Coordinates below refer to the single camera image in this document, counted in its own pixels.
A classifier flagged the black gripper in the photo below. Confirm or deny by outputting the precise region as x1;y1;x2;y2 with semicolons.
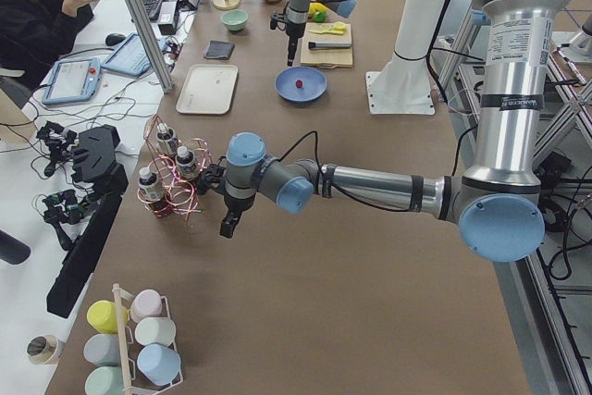
219;196;253;239
286;20;305;67

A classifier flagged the blue plate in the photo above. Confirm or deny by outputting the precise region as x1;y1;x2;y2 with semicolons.
275;67;327;104

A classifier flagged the steel muddler black cap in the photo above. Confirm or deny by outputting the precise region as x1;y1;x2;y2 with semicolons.
307;42;352;51

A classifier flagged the green lime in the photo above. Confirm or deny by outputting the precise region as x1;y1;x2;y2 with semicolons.
312;11;327;23

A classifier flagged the yellow plastic knife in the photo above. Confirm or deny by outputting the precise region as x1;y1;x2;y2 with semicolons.
308;28;347;36

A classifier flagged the wooden cutting board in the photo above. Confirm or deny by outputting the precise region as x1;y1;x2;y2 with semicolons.
300;22;353;68

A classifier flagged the green bowl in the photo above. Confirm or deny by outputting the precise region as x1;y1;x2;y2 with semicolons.
221;9;249;31

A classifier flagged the tea bottle middle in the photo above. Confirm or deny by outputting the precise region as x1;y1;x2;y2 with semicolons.
175;145;202;190

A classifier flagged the tea bottle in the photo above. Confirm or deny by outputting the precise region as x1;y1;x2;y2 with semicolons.
156;122;179;156
175;145;202;190
138;167;169;216

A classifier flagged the grey folded cloth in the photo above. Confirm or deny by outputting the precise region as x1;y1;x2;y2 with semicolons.
203;40;235;60

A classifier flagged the tea bottle front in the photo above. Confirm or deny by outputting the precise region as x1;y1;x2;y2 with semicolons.
138;167;169;216

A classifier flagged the cream rabbit tray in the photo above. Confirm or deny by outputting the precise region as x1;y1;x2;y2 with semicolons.
176;64;239;116

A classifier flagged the tea bottle back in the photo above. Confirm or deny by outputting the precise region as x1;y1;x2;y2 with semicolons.
156;122;179;156

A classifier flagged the pink cup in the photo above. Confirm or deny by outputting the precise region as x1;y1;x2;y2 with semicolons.
129;289;163;323

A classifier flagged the white cup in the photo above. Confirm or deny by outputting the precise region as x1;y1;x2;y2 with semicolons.
134;317;177;347

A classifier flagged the yellow cup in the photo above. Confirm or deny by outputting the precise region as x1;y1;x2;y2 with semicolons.
86;300;118;334

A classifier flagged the blue cup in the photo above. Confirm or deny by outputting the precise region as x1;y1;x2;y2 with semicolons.
137;343;181;386

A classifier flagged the blue teach pendant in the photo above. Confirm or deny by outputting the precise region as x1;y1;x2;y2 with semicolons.
42;57;101;105
101;33;152;77

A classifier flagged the grey cup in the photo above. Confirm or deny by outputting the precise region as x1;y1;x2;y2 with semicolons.
83;334;120;366

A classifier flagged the computer mouse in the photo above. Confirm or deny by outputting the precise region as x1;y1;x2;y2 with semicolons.
105;33;127;46

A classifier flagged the white cup rack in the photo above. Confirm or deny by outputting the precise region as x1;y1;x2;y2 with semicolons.
112;283;185;394

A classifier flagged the green cup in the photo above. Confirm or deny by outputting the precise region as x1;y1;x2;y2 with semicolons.
84;366;124;395

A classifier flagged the tape roll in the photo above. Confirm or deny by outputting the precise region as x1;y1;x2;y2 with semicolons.
26;335;65;364

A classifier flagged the seated person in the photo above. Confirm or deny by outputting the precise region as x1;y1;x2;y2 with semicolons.
1;0;96;90

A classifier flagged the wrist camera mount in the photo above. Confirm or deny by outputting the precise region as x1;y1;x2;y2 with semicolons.
195;164;227;195
269;12;288;31

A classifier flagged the copper wire bottle rack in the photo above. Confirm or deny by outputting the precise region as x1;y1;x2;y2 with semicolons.
137;115;212;220

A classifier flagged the aluminium frame post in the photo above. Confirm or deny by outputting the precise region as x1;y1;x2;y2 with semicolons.
124;0;174;93

